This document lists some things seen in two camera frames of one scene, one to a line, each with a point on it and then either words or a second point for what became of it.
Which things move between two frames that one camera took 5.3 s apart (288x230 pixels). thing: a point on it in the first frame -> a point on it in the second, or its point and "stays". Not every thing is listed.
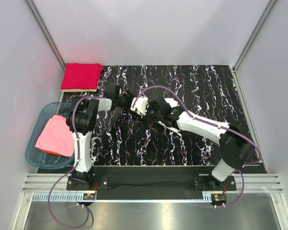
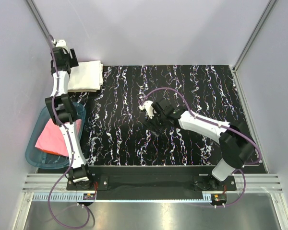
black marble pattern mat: [121, 137] stays
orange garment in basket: [49, 152] stays
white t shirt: [172, 102] -> [87, 76]
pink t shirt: [56, 136] stays
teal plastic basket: [38, 157] stays
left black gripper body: [125, 101] -> [72, 62]
